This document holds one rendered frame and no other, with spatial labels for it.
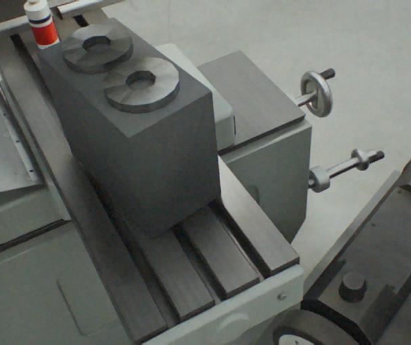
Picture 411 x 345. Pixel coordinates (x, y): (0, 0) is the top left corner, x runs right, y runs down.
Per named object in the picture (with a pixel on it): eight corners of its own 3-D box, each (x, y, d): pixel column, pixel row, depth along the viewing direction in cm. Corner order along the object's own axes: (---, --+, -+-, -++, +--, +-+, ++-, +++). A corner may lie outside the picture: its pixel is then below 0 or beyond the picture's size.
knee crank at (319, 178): (373, 150, 149) (377, 132, 144) (390, 164, 145) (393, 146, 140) (299, 185, 143) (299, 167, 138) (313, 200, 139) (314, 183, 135)
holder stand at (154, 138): (137, 118, 96) (111, 6, 81) (223, 194, 83) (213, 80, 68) (71, 154, 91) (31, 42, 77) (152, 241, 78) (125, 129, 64)
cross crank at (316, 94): (315, 94, 151) (319, 55, 143) (344, 120, 144) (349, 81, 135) (261, 117, 147) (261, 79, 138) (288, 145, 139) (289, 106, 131)
